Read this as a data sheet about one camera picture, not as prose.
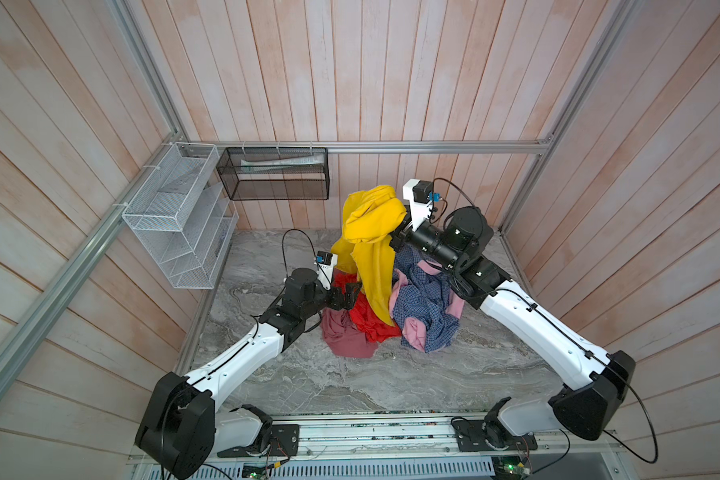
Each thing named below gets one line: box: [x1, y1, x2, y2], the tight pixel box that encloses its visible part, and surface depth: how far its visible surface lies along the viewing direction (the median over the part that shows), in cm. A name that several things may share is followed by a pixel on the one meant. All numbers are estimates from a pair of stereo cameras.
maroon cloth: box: [320, 308, 379, 359], surface depth 90 cm
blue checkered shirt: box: [393, 246, 460, 354], surface depth 87 cm
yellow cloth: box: [331, 185, 408, 327], surface depth 57 cm
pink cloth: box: [389, 260, 465, 353], surface depth 87 cm
